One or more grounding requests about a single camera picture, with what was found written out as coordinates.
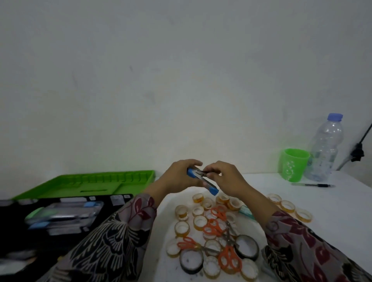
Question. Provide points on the person's right hand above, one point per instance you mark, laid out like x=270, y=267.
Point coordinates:
x=229, y=180

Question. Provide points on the person's left hand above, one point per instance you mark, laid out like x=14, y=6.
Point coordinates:
x=174, y=178

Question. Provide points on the person's right fingers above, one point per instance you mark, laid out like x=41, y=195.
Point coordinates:
x=212, y=170

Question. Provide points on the person's left fingers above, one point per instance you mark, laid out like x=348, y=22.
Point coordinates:
x=190, y=163

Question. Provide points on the blue and silver stapler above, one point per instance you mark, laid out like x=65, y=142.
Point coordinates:
x=203, y=178

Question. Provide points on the person's right forearm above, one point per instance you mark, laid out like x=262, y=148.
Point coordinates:
x=293, y=247

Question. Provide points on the person's left forearm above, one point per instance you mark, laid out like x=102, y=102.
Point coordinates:
x=116, y=241

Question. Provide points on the pile of clear tape rolls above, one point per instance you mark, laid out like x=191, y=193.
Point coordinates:
x=200, y=222

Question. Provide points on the white tray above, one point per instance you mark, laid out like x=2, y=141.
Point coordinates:
x=162, y=218

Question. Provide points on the small clear tape roll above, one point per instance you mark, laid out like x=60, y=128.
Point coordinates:
x=303, y=215
x=287, y=206
x=274, y=198

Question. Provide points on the green plastic cup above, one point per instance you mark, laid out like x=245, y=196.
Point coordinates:
x=293, y=164

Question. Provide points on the large black tape roll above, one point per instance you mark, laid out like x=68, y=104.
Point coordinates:
x=191, y=261
x=247, y=247

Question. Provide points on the black pen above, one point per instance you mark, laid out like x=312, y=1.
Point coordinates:
x=314, y=185

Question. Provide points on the green plastic tray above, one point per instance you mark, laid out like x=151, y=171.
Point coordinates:
x=87, y=183

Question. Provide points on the clear water bottle blue cap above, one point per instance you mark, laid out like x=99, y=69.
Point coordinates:
x=324, y=151

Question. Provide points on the clear packet of staplers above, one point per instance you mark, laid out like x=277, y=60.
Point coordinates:
x=64, y=215

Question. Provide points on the black tray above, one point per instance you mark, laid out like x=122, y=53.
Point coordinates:
x=17, y=232

